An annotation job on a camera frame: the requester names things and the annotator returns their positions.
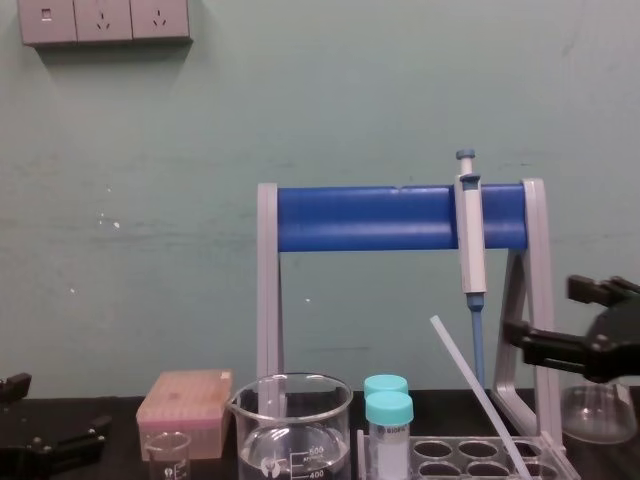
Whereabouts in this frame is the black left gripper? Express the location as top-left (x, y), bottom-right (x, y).
top-left (0, 372), bottom-right (113, 480)

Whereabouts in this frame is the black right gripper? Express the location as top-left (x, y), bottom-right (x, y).
top-left (503, 273), bottom-right (640, 385)

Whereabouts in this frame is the clear glass stirring rod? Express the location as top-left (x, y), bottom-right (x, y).
top-left (429, 314), bottom-right (535, 480)

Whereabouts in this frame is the clear glass flask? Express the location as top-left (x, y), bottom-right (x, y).
top-left (559, 380), bottom-right (633, 446)

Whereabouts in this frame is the white and blue pipette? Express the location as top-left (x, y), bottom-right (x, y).
top-left (454, 148), bottom-right (489, 390)

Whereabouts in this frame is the small glass beaker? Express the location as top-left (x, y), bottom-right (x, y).
top-left (143, 431), bottom-right (193, 480)

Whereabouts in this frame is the pink pipette tip box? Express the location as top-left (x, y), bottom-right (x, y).
top-left (136, 368), bottom-right (236, 462)

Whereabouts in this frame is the clear plastic tube rack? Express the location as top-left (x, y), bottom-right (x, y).
top-left (355, 428), bottom-right (582, 480)

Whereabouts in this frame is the teal-capped sample tube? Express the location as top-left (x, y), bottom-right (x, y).
top-left (364, 390), bottom-right (416, 480)
top-left (363, 374), bottom-right (410, 402)

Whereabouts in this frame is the grey and blue pipette stand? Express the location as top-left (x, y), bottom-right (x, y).
top-left (256, 177), bottom-right (569, 457)

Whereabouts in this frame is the large glass beaker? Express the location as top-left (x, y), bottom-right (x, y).
top-left (225, 371), bottom-right (354, 480)

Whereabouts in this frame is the grey wall socket panel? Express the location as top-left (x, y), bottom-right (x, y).
top-left (17, 0), bottom-right (194, 48)

